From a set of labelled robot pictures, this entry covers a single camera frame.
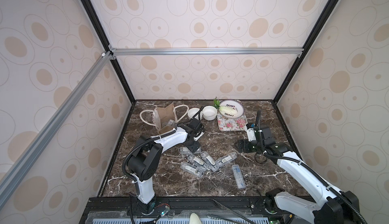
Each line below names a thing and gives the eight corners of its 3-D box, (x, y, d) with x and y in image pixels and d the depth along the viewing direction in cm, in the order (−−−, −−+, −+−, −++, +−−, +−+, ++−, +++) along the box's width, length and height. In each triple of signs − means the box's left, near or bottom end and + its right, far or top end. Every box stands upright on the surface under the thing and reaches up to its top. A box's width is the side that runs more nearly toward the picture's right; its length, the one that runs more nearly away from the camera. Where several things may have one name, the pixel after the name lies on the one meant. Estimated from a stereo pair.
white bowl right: (202, 120, 110) (202, 116, 106) (202, 110, 117) (202, 105, 113) (216, 120, 110) (217, 116, 106) (215, 110, 117) (216, 105, 113)
